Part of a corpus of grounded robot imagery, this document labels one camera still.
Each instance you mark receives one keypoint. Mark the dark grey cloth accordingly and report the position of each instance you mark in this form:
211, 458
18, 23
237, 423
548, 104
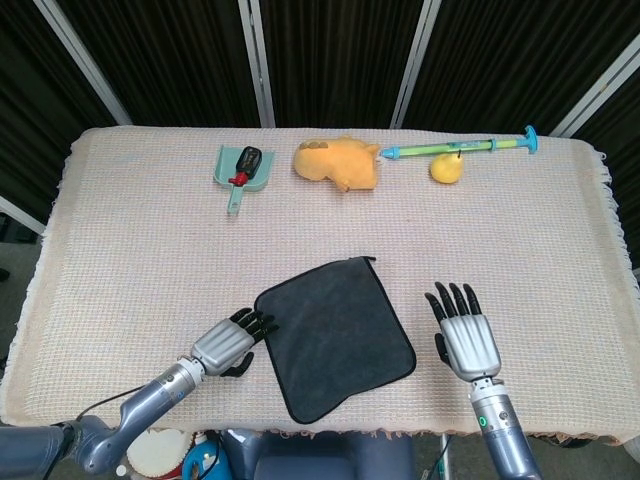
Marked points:
330, 340

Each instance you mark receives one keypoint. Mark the blue-grey robot torso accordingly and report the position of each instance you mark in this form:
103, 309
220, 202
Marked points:
320, 460

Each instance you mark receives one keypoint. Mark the beige woven tablecloth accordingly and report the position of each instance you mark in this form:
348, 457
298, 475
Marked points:
150, 275

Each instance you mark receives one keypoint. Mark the white round fluffy object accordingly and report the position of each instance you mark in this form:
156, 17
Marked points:
155, 452

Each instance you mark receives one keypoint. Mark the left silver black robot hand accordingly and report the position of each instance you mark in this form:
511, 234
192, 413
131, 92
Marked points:
222, 345

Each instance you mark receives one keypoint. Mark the black and red small device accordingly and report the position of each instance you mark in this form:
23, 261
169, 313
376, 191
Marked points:
248, 159

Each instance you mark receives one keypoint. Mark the blue plastic container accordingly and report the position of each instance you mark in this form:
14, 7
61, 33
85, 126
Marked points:
200, 460

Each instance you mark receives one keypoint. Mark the yellow pear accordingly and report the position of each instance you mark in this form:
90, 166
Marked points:
445, 170

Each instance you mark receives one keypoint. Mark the green blue toy water pump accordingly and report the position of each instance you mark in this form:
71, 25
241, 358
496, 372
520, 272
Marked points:
425, 149

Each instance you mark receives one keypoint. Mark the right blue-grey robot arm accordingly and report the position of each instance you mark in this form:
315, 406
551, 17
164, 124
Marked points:
505, 440

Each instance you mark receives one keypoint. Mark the orange plush toy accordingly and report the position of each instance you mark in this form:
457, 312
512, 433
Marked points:
325, 162

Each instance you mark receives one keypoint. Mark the white partition post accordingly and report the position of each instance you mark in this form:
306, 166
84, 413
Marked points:
20, 214
595, 90
415, 65
85, 65
257, 65

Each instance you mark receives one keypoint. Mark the small white round cap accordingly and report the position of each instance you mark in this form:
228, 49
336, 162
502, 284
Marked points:
122, 470

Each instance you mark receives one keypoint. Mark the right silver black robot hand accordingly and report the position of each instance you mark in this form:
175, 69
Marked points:
470, 345

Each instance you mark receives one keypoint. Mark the teal plastic dustpan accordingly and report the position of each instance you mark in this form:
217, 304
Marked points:
225, 165

